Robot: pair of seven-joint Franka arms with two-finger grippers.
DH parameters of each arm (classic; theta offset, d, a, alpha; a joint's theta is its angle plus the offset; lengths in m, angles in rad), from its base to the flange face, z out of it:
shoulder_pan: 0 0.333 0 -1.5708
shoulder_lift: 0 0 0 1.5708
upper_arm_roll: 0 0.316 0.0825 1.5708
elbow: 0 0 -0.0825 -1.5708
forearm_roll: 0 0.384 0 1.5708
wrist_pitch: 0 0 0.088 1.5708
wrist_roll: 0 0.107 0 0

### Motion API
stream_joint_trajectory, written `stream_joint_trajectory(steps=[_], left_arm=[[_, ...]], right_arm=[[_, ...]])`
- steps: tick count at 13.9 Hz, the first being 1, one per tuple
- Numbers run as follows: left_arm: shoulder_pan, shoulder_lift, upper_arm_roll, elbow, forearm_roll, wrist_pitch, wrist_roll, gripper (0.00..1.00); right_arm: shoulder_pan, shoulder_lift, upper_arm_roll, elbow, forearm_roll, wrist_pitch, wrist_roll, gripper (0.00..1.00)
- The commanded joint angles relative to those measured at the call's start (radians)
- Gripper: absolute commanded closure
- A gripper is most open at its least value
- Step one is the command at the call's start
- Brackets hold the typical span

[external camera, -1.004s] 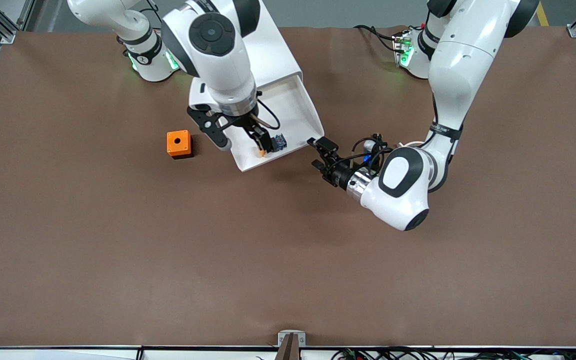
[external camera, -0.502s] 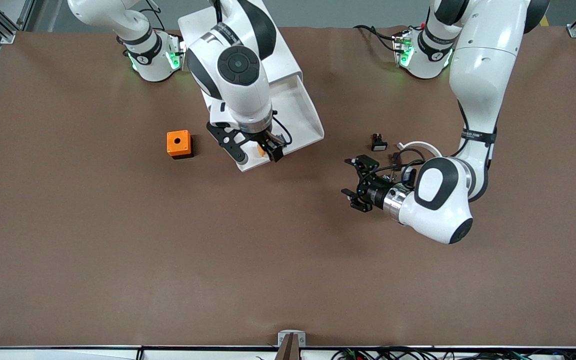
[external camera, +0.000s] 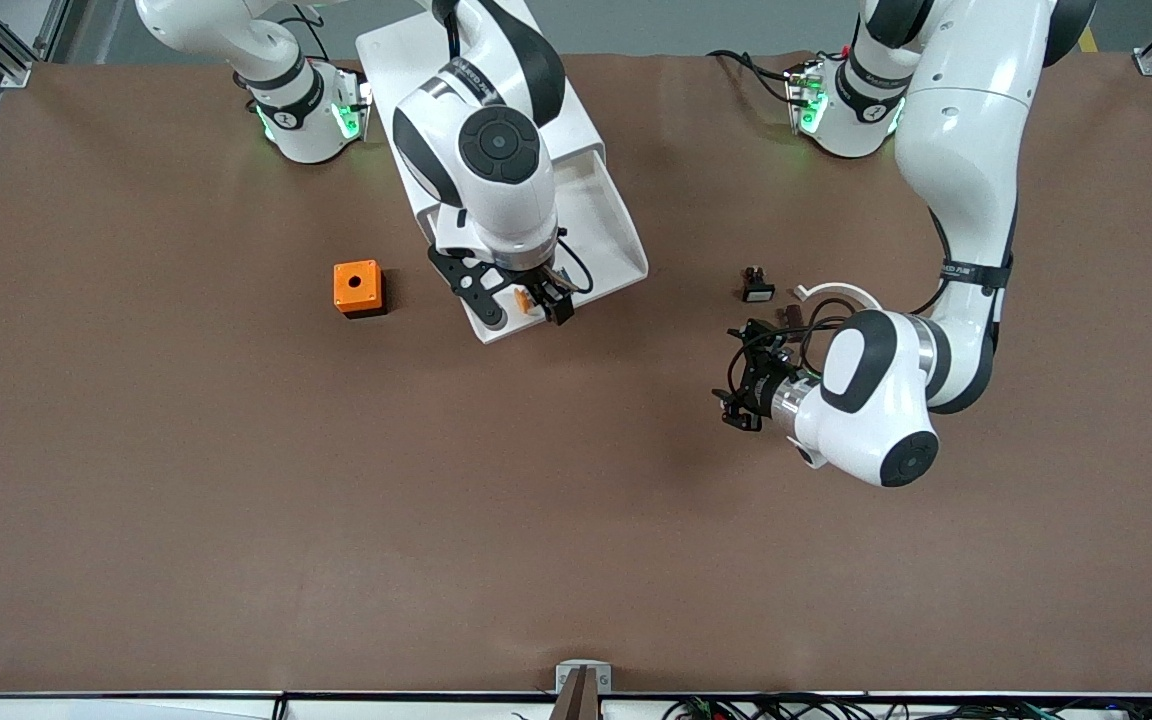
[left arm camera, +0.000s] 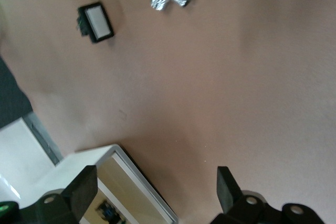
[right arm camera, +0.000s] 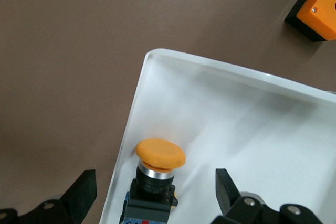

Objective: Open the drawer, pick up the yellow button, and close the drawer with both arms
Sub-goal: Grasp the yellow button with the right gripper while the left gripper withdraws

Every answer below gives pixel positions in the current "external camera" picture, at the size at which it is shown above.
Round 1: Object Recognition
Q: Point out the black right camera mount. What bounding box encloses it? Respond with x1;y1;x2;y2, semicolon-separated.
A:
426;245;509;331

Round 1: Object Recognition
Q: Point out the black left base cable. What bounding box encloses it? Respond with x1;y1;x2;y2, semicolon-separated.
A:
706;49;799;103

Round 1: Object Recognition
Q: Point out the white curved plastic arc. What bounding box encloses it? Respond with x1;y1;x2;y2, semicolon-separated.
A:
793;282;883;321

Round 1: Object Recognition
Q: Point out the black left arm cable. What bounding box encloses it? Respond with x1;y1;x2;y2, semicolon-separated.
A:
726;295;882;401

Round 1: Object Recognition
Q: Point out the black cable bundle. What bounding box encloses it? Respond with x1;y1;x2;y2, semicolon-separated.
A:
661;693;1152;720

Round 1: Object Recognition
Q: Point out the grey metal table bracket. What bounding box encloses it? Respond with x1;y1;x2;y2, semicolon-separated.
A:
551;660;613;720

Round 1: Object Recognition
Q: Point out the orange box with hole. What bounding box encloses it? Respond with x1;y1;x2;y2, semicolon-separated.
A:
333;259;387;319

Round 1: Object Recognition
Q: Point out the white drawer cabinet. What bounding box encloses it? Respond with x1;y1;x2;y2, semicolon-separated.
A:
356;0;605;246

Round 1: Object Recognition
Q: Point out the white table edge rail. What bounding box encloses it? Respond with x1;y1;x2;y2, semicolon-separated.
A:
0;690;1152;720

